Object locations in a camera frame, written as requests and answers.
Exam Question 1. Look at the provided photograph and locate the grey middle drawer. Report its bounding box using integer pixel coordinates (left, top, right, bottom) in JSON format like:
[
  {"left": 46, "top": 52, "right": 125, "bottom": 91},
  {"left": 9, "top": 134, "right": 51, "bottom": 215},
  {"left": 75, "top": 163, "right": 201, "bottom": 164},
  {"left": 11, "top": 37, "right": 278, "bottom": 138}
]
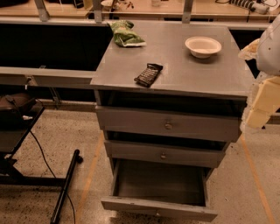
[{"left": 105, "top": 140, "right": 225, "bottom": 168}]

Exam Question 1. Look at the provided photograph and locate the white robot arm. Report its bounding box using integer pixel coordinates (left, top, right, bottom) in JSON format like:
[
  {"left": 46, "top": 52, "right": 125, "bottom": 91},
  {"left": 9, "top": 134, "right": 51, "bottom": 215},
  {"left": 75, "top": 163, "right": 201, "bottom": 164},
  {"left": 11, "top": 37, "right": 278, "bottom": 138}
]
[{"left": 238, "top": 15, "right": 280, "bottom": 131}]

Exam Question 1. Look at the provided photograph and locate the grey wooden drawer cabinet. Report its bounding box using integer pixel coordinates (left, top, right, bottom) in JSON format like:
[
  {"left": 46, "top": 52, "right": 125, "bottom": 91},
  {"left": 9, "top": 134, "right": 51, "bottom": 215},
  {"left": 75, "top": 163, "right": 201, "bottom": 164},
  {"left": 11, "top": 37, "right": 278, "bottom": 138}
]
[{"left": 90, "top": 19, "right": 256, "bottom": 173}]

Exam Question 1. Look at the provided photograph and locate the white power strip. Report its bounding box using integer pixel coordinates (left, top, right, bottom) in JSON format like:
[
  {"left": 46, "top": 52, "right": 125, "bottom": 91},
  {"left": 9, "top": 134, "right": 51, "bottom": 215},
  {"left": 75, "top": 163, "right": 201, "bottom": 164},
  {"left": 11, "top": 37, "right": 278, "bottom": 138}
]
[{"left": 230, "top": 0, "right": 270, "bottom": 15}]

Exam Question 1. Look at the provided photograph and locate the black cart with bag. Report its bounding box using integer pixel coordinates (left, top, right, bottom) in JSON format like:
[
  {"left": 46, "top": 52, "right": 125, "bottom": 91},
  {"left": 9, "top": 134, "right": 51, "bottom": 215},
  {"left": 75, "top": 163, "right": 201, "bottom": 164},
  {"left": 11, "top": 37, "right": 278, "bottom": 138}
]
[{"left": 0, "top": 93, "right": 83, "bottom": 224}]

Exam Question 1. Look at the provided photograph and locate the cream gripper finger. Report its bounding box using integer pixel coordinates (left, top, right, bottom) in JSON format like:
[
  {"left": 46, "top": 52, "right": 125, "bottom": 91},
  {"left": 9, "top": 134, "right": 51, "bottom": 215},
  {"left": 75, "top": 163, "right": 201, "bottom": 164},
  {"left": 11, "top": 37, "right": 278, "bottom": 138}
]
[{"left": 246, "top": 76, "right": 280, "bottom": 129}]

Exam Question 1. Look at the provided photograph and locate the grey top drawer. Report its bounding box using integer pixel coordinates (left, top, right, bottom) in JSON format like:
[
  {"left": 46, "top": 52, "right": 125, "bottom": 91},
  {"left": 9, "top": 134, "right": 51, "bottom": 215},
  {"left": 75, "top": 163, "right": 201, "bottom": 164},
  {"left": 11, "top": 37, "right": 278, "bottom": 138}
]
[{"left": 96, "top": 106, "right": 240, "bottom": 142}]

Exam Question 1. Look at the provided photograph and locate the black floor cable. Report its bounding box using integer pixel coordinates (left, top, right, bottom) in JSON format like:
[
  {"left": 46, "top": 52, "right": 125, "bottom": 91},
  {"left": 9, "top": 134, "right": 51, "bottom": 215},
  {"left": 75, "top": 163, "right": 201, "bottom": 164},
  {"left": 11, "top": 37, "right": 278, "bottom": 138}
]
[{"left": 29, "top": 129, "right": 77, "bottom": 224}]

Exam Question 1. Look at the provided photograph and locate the grey open bottom drawer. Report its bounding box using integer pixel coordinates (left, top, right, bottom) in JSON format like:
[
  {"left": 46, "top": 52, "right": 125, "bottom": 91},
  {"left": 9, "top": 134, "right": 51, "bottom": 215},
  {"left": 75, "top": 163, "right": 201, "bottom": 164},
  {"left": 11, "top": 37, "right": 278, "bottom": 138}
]
[{"left": 101, "top": 159, "right": 217, "bottom": 222}]

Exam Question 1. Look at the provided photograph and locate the dark chocolate rxbar wrapper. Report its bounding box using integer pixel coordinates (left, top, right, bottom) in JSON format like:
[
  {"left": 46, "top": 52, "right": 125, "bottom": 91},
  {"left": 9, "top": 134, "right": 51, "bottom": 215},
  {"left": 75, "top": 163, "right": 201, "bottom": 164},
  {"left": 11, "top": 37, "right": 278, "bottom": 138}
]
[{"left": 134, "top": 63, "right": 163, "bottom": 88}]

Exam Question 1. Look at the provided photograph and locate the green chip bag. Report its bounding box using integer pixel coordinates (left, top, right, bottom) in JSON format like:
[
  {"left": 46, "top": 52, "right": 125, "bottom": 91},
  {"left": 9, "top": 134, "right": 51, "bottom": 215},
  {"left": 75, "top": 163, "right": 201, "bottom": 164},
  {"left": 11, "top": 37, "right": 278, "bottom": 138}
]
[{"left": 110, "top": 20, "right": 146, "bottom": 47}]

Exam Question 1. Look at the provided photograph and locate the white paper bowl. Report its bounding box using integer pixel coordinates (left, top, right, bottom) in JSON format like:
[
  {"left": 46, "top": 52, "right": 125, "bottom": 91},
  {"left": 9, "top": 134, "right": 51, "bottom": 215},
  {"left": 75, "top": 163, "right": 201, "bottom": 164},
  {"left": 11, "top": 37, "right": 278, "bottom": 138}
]
[{"left": 185, "top": 37, "right": 221, "bottom": 59}]

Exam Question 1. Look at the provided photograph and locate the grey long side bench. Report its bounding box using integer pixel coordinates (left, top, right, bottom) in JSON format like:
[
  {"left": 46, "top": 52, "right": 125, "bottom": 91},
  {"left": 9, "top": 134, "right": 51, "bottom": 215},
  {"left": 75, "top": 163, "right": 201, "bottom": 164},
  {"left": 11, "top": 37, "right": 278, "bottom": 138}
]
[{"left": 0, "top": 66, "right": 96, "bottom": 89}]

